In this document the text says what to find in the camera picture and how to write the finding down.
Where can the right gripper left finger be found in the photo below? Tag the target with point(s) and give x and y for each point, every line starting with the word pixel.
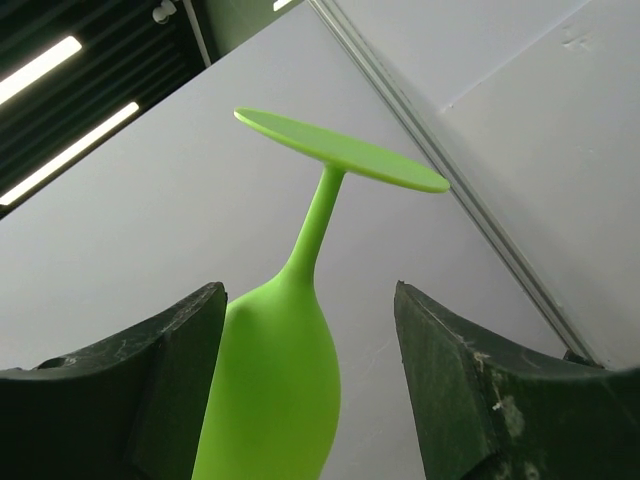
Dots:
pixel 130 406

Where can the green goblet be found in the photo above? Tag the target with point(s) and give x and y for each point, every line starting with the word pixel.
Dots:
pixel 274 403

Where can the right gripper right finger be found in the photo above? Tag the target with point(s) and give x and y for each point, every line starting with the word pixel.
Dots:
pixel 486 407

